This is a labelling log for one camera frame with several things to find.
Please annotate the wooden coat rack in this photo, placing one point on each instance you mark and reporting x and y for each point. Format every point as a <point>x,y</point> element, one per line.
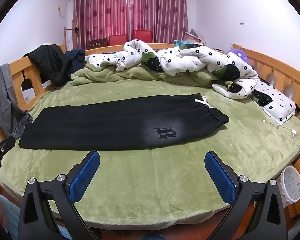
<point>65,37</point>

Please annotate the black jacket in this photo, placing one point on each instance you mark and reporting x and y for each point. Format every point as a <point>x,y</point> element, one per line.
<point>50,62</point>

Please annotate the white plastic basket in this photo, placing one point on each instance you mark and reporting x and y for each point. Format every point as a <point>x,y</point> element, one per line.
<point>291,185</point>

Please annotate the white floral duvet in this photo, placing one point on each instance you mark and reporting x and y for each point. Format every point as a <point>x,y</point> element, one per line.
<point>190,60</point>

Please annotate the dark blue garment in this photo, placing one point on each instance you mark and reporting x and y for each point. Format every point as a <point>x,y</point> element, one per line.
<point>76,58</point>

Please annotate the cardboard box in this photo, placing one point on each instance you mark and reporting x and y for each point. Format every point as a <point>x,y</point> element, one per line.
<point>193,36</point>

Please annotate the red patterned curtain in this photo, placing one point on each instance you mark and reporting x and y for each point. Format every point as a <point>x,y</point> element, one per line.
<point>160,10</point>
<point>100,10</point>

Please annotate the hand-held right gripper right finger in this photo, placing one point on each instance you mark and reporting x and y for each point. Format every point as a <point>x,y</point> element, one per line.
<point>221,177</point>

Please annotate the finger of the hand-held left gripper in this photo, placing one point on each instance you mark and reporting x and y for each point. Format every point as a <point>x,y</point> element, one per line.
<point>5,145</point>

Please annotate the white floral pillow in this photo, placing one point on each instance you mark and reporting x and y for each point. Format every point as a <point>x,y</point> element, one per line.
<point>277,102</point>

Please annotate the black pants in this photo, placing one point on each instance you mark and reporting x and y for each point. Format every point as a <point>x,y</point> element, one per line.
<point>102,127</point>

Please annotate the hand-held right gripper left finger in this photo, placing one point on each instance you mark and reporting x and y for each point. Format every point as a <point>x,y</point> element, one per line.
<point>83,177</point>

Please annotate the dark wooden chair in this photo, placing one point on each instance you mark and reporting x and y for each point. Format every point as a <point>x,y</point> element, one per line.
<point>97,43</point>

